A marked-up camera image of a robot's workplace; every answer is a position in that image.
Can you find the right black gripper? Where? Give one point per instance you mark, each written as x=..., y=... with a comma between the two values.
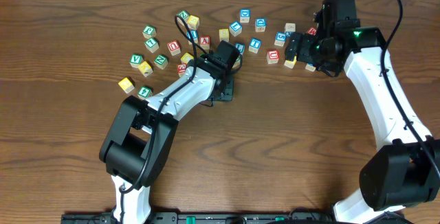
x=304, y=55

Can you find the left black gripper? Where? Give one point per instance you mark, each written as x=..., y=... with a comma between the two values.
x=227, y=91

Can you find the yellow O block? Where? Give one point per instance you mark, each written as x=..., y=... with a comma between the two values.
x=290, y=63

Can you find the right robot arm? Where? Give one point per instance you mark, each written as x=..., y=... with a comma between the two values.
x=404, y=172

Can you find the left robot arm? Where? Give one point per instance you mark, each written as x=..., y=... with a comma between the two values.
x=139, y=140

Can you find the red M block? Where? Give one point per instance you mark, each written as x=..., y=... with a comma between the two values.
x=312, y=31

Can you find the blue 2 block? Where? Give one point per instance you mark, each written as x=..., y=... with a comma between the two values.
x=310, y=67

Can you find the green V block centre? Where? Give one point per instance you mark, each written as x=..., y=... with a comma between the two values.
x=237, y=63

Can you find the green v block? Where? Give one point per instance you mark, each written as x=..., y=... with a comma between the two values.
x=237, y=63
x=136, y=60

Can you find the blue X block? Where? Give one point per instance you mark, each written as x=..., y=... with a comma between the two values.
x=290, y=28

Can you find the blue 5 block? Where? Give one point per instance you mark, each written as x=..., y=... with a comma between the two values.
x=280, y=39

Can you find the red E block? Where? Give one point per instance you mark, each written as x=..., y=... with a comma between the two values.
x=181, y=69

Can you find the yellow block middle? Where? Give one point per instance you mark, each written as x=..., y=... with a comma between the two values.
x=186, y=58

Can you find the red U block right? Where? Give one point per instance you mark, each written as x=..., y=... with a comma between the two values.
x=272, y=56

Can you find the red u block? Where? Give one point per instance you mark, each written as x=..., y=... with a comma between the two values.
x=174, y=48
x=272, y=56

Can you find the red A block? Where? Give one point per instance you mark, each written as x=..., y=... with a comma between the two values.
x=204, y=42

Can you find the blue T block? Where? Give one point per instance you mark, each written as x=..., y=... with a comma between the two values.
x=254, y=45

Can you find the yellow S block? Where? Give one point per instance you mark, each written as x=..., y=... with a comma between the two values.
x=224, y=35

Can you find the blue L block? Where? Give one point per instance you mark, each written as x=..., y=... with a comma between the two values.
x=235, y=28

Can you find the blue P block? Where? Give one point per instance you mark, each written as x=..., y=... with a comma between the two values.
x=193, y=34

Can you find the red U block left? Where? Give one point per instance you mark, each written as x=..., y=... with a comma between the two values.
x=174, y=48

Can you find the blue D block near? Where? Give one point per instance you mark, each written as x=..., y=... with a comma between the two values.
x=260, y=24

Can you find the blue d block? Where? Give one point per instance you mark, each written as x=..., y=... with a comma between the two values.
x=260, y=24
x=244, y=16

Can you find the green N block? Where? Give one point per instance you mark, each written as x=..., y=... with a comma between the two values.
x=161, y=61

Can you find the yellow block far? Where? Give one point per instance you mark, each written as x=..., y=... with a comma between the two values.
x=193, y=22

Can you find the green 4 block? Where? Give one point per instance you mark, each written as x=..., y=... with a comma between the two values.
x=144, y=93

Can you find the blue D block far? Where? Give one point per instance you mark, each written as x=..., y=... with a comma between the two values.
x=244, y=16

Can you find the yellow X block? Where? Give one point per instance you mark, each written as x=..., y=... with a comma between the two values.
x=145, y=69

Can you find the green 7 block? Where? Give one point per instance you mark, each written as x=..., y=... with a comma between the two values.
x=152, y=45

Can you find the green Z block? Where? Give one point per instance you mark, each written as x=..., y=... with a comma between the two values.
x=183, y=17

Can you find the green V block left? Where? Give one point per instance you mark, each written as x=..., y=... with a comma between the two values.
x=136, y=60

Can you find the green block far left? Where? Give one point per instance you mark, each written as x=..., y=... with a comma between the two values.
x=149, y=32

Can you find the yellow C block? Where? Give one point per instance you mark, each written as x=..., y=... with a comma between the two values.
x=126, y=85

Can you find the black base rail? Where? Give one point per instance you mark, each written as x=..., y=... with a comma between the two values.
x=175, y=218

